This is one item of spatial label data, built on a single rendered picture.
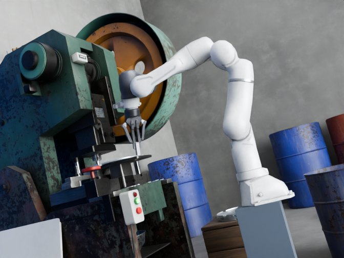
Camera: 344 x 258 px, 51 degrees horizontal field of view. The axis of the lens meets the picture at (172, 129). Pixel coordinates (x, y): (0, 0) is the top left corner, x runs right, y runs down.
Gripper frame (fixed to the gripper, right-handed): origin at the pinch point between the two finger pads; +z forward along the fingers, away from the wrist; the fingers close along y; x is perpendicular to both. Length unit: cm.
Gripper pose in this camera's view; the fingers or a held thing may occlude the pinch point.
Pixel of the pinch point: (137, 148)
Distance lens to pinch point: 179.1
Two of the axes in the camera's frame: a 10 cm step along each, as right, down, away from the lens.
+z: 1.2, 9.8, 1.6
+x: -3.8, -1.1, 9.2
